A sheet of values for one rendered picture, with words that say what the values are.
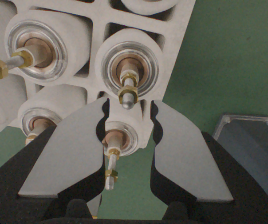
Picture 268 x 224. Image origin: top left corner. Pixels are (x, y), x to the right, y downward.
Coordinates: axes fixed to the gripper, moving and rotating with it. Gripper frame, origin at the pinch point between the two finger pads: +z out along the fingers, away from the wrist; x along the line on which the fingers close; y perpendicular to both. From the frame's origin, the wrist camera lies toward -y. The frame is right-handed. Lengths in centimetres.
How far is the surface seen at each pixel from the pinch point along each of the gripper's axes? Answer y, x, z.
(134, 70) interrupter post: -0.5, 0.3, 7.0
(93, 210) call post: 25.4, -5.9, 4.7
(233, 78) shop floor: 7.9, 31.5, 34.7
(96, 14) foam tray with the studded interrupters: -6.0, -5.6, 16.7
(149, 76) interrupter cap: 0.9, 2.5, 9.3
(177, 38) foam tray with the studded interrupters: -3.4, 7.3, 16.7
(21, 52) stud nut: -2.1, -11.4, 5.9
